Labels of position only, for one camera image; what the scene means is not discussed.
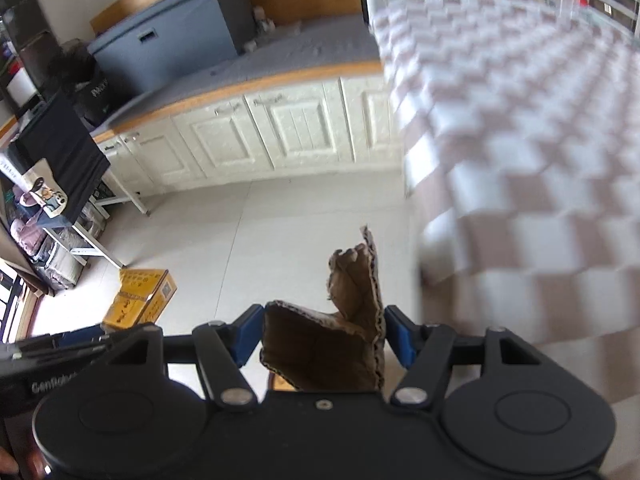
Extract black bag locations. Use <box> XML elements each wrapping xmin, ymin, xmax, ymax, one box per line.
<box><xmin>74</xmin><ymin>77</ymin><xmax>124</xmax><ymax>129</ymax></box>

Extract grey storage box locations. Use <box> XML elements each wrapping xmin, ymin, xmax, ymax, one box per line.
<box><xmin>88</xmin><ymin>0</ymin><xmax>257</xmax><ymax>99</ymax></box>

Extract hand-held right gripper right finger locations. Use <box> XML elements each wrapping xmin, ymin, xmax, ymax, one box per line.
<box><xmin>384</xmin><ymin>305</ymin><xmax>556</xmax><ymax>407</ymax></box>

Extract brown white checkered tablecloth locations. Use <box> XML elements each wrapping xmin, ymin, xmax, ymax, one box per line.
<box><xmin>372</xmin><ymin>0</ymin><xmax>640</xmax><ymax>411</ymax></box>

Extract person's left hand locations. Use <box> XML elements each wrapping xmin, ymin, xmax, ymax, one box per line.
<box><xmin>0</xmin><ymin>448</ymin><xmax>49</xmax><ymax>479</ymax></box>

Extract white-framed dark fabric chair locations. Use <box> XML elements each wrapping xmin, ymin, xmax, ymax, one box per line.
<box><xmin>14</xmin><ymin>92</ymin><xmax>152</xmax><ymax>269</ymax></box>

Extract cartoon canvas tote bag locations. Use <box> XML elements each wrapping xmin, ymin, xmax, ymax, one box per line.
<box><xmin>19</xmin><ymin>169</ymin><xmax>72</xmax><ymax>217</ymax></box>

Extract yellow cardboard box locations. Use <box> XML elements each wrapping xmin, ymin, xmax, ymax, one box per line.
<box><xmin>102</xmin><ymin>268</ymin><xmax>179</xmax><ymax>332</ymax></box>

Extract white power strip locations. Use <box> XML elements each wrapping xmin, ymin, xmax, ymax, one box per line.
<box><xmin>242</xmin><ymin>7</ymin><xmax>277</xmax><ymax>54</ymax></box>

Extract pink folded clothes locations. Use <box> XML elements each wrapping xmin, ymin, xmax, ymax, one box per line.
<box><xmin>9</xmin><ymin>219</ymin><xmax>49</xmax><ymax>262</ymax></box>

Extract torn brown cardboard piece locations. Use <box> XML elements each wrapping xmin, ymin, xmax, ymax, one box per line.
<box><xmin>259</xmin><ymin>224</ymin><xmax>387</xmax><ymax>392</ymax></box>

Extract white cabinet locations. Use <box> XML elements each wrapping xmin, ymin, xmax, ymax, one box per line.
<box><xmin>92</xmin><ymin>60</ymin><xmax>407</xmax><ymax>197</ymax></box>

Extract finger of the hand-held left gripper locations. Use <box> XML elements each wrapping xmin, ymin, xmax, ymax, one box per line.
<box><xmin>10</xmin><ymin>335</ymin><xmax>117</xmax><ymax>359</ymax></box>
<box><xmin>55</xmin><ymin>326</ymin><xmax>109</xmax><ymax>345</ymax></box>

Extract black shelf unit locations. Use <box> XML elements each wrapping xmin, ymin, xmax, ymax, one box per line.
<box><xmin>0</xmin><ymin>0</ymin><xmax>67</xmax><ymax>117</ymax></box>

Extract grey bench mat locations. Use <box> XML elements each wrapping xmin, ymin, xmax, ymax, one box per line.
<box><xmin>94</xmin><ymin>14</ymin><xmax>384</xmax><ymax>134</ymax></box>

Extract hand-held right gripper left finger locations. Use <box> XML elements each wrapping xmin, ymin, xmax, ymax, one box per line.
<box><xmin>100</xmin><ymin>304</ymin><xmax>265</xmax><ymax>411</ymax></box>

